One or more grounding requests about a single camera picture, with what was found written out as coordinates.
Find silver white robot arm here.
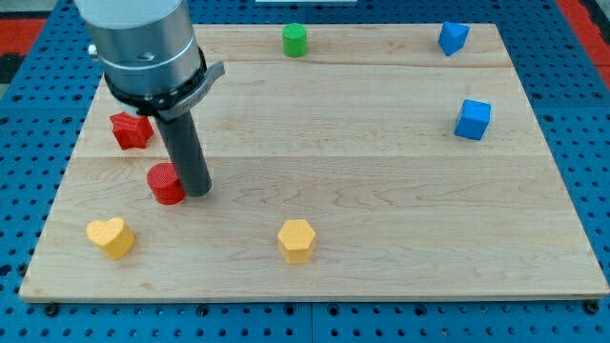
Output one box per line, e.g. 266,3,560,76
75,0,225,121

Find yellow heart block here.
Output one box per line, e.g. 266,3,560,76
86,217,135,260

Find light wooden board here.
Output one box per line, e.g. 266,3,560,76
20,24,609,303

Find yellow hexagon block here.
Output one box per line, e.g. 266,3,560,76
277,219,316,265

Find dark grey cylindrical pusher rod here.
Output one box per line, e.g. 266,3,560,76
155,111,212,197

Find green cylinder block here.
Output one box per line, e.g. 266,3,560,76
282,23,307,58

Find red cylinder block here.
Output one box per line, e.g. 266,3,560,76
146,162,186,205

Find red star block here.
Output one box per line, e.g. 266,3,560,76
110,111,153,150

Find blue cube block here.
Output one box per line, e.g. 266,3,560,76
454,99,492,141

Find blue triangular prism block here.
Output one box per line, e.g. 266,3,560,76
437,22,470,56

